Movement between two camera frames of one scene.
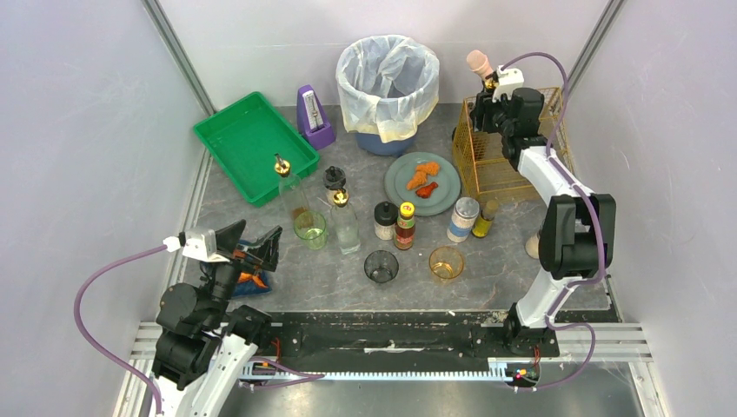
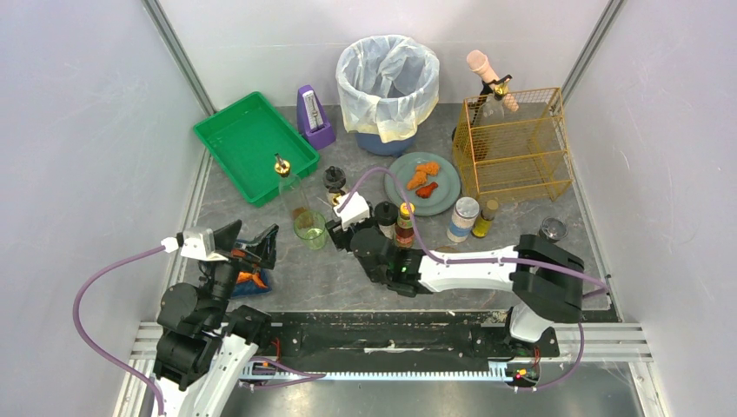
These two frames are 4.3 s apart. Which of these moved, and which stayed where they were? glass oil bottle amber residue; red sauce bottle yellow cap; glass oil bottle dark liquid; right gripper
Moved: glass oil bottle dark liquid; right gripper
Stayed: glass oil bottle amber residue; red sauce bottle yellow cap
